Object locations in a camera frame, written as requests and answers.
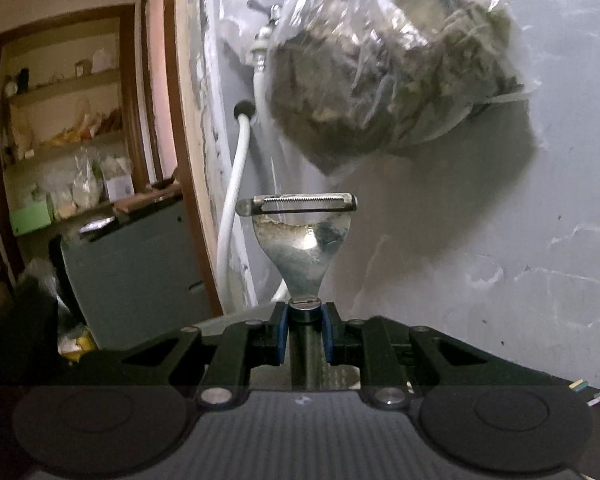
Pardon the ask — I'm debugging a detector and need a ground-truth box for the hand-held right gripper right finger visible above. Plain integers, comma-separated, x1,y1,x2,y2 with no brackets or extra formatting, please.
322,304,487,409

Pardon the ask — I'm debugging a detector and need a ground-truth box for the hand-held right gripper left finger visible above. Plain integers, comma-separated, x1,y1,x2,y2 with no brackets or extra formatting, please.
120,304,289,407

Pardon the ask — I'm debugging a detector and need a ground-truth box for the metal peeler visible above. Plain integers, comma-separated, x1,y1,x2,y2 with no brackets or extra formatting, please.
235,192,359,391

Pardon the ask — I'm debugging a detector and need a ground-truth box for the brown wooden object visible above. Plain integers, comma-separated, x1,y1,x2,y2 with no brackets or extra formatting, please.
112,182,183,214

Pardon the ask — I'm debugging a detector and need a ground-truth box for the yellow packet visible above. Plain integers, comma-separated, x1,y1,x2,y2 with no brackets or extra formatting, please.
57,327,99,362

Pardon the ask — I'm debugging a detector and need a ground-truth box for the black tray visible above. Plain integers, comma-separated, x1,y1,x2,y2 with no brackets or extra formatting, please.
79,216,117,237

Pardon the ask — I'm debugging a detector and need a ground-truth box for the white box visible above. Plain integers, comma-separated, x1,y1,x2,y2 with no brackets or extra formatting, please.
104,174,135,202

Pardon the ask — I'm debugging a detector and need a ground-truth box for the clear plastic bag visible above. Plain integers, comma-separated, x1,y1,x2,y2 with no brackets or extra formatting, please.
45,154,104,219

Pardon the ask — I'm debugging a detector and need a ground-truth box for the plastic bag of dried greens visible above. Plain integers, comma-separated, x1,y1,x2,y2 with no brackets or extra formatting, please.
260,0,536,178

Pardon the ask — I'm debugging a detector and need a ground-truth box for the dark bulky object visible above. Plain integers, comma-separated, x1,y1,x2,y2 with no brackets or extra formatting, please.
0,257,83,386

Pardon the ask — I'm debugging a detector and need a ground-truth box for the green box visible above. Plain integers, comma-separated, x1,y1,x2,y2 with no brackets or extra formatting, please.
9,197,54,237

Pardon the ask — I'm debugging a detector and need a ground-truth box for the metal tap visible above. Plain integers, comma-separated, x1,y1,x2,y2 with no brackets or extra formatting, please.
247,0,283,61

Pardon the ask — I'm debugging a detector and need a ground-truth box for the white container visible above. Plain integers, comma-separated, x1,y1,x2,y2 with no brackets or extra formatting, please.
91,49,119,74

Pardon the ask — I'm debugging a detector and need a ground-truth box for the white plastic bag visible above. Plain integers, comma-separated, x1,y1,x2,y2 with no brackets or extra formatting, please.
219,0,261,58

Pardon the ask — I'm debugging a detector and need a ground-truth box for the white hose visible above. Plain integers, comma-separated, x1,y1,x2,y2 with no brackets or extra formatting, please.
216,101,291,313

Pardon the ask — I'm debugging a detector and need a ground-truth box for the brown wooden door frame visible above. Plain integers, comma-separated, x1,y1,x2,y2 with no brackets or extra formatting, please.
140,0,226,318

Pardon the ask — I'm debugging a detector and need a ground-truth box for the wooden wall shelf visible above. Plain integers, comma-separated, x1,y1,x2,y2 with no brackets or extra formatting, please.
0,4,146,261

